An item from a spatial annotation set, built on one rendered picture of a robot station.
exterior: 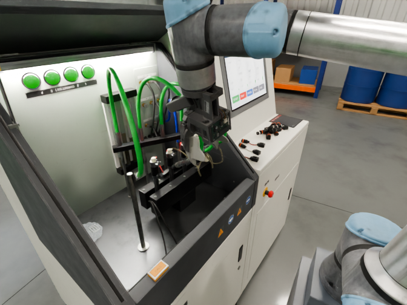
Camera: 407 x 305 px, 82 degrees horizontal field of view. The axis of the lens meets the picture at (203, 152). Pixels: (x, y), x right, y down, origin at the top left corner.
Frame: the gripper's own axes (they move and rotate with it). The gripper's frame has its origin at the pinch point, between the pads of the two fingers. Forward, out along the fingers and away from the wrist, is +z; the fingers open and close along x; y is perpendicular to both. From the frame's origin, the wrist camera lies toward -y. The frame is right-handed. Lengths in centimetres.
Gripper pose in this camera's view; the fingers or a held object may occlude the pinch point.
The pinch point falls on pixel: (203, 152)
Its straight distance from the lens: 61.6
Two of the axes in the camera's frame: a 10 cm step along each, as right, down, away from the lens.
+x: 7.1, -5.4, 4.5
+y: 6.9, 4.2, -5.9
